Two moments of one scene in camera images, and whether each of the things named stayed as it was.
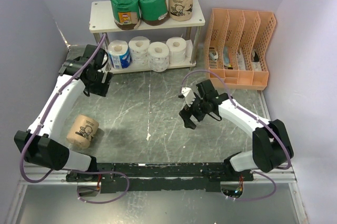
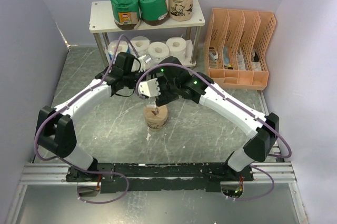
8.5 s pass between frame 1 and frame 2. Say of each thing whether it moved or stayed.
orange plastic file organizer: stayed
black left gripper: moved
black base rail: stayed
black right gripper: moved
